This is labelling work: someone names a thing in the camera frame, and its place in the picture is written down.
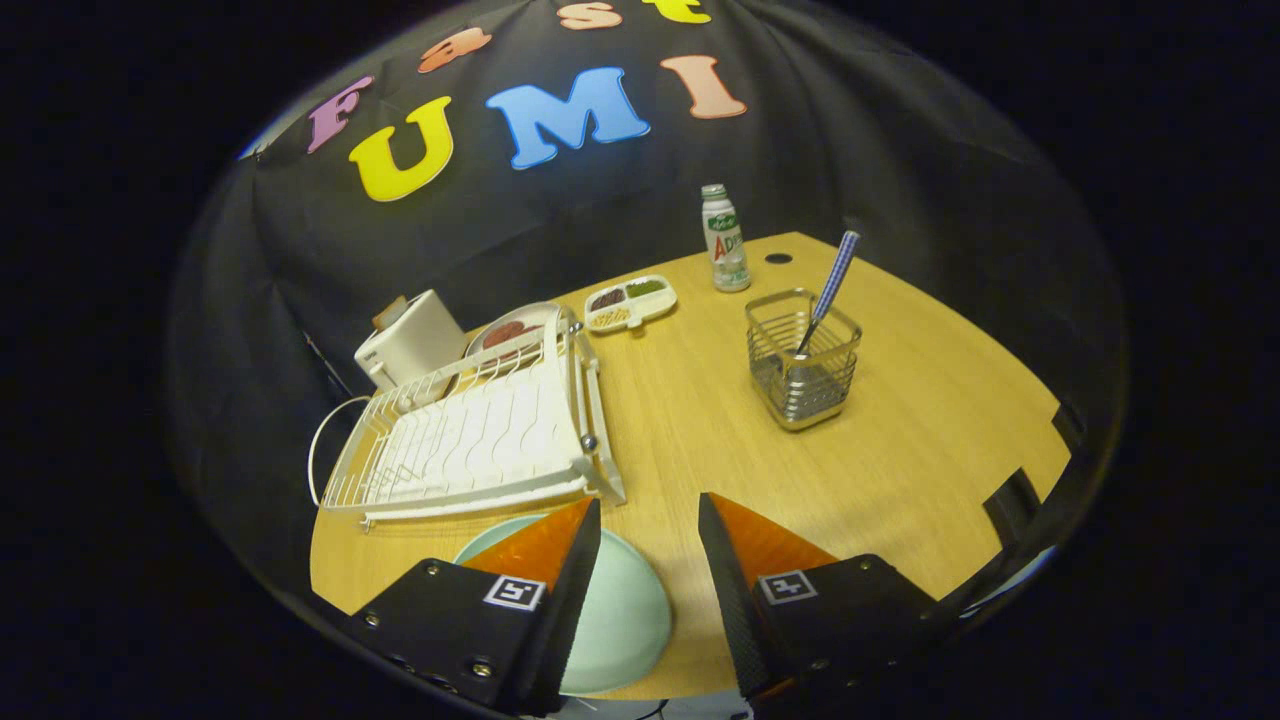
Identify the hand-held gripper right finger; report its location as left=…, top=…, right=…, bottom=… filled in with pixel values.
left=697, top=492, right=961, bottom=706

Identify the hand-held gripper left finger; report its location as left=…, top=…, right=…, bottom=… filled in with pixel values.
left=345, top=497, right=603, bottom=717

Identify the light green plate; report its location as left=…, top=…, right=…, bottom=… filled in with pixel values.
left=453, top=515, right=673, bottom=696

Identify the white wire dish rack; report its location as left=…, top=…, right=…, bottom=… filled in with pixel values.
left=308, top=305, right=628, bottom=531

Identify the metal wire basket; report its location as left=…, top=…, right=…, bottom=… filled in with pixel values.
left=744, top=288, right=863, bottom=432

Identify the blue checkered handle spoon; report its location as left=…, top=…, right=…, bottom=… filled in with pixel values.
left=795, top=231, right=861, bottom=358

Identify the beige round plate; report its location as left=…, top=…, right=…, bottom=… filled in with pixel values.
left=465, top=301, right=563, bottom=363

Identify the white divided bean dish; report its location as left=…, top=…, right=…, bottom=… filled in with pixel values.
left=583, top=275, right=678, bottom=333

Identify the white toaster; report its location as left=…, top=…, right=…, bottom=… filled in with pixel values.
left=354, top=289, right=469, bottom=393

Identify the white green label bottle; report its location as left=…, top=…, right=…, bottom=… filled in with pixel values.
left=700, top=184, right=752, bottom=293

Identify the black backdrop cloth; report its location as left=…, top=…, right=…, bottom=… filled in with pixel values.
left=165, top=0, right=1131, bottom=641

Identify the black table edge bracket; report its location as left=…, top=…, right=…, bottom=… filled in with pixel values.
left=983, top=468, right=1041, bottom=546

